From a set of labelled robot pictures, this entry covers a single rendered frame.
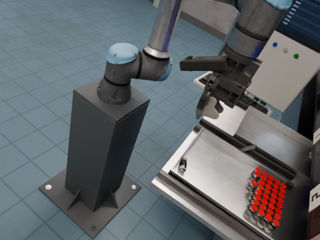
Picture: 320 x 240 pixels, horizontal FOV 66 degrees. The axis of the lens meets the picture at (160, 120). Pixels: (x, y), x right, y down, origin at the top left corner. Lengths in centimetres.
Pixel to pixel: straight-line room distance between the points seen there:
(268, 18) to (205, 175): 51
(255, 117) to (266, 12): 77
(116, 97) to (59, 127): 104
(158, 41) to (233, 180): 58
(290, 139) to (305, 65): 43
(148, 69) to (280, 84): 79
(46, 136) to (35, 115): 23
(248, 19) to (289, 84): 102
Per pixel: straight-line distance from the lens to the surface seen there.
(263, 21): 53
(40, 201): 169
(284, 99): 155
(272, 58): 150
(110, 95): 107
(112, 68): 102
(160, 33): 100
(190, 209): 75
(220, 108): 67
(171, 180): 75
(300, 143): 128
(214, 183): 83
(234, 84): 58
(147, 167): 192
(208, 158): 89
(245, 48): 54
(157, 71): 104
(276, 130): 124
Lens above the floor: 148
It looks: 39 degrees down
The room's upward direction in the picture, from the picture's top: 22 degrees clockwise
